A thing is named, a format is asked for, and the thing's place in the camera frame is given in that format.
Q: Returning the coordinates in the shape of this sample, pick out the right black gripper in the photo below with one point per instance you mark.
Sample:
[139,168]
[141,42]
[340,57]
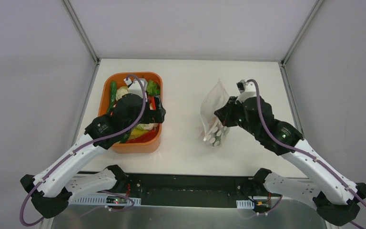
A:
[224,113]

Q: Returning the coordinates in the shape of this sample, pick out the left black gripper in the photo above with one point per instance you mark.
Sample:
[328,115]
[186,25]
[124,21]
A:
[157,112]

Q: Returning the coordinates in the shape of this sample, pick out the clear dotted zip bag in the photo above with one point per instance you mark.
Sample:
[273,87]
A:
[215,99]

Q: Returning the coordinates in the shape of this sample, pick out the long green cucumber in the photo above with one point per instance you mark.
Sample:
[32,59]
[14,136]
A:
[217,135]

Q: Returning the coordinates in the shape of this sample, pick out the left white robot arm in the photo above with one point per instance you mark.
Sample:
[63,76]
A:
[53,189]

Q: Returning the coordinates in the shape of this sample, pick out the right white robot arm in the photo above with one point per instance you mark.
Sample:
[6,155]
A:
[334,197]

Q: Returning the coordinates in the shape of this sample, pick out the green lettuce leaf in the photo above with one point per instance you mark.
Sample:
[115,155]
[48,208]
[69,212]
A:
[153,88]

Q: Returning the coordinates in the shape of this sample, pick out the yellow pepper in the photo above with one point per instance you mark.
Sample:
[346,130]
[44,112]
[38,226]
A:
[137,132]

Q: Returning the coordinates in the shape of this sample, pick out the orange plastic tub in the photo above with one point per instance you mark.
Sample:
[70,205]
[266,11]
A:
[147,143]

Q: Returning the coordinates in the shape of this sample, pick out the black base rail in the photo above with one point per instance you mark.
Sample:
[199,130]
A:
[190,190]

